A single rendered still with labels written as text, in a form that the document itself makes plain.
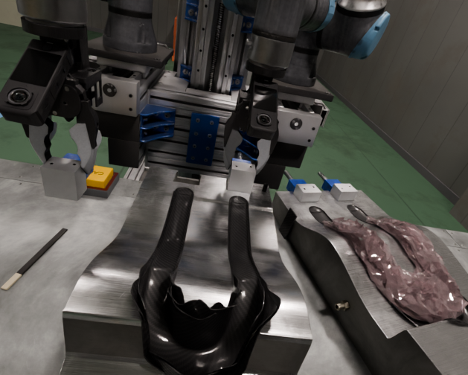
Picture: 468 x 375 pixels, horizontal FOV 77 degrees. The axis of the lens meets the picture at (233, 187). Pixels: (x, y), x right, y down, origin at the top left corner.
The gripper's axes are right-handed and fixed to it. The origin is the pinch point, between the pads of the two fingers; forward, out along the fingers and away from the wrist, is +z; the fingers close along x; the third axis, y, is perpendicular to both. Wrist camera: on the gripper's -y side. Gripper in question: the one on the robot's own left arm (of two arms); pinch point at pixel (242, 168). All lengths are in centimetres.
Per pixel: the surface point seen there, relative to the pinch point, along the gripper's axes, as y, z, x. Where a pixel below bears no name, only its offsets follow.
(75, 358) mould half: -36.2, 6.9, 18.1
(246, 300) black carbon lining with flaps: -29.6, 2.5, -0.1
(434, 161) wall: 221, 71, -229
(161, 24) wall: 679, 49, 152
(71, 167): -13.6, -2.4, 27.7
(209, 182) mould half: -0.8, 4.2, 6.2
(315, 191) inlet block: 3.9, 4.9, -18.4
